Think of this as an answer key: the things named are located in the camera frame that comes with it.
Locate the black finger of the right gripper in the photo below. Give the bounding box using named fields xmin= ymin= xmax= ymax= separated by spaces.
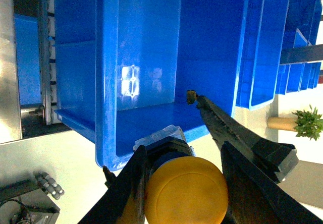
xmin=186 ymin=90 xmax=299 ymax=183

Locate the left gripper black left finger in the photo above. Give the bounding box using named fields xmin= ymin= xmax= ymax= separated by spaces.
xmin=79 ymin=145 xmax=148 ymax=223

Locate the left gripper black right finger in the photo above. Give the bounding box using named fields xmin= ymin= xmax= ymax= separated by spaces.
xmin=221 ymin=142 xmax=322 ymax=223

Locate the yellow mushroom push button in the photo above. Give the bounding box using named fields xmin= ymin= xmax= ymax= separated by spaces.
xmin=133 ymin=125 xmax=229 ymax=223

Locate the green potted plant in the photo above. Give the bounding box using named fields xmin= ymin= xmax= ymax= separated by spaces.
xmin=292 ymin=105 xmax=322 ymax=141

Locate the blue bin stack background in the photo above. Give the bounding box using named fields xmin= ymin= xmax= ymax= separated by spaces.
xmin=275 ymin=0 xmax=322 ymax=95

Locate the blue bin upper right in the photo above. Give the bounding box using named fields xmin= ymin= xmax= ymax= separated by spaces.
xmin=55 ymin=0 xmax=248 ymax=171

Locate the blue bin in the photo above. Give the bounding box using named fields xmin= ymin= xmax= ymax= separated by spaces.
xmin=55 ymin=0 xmax=248 ymax=171
xmin=236 ymin=0 xmax=289 ymax=110

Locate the blue bin far right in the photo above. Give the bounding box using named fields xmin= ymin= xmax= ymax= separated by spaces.
xmin=236 ymin=0 xmax=289 ymax=110

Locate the black device with cables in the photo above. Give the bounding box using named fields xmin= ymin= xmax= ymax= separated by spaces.
xmin=1 ymin=172 xmax=65 ymax=223

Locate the metal shelf rack frame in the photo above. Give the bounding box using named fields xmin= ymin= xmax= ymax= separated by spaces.
xmin=1 ymin=0 xmax=68 ymax=144

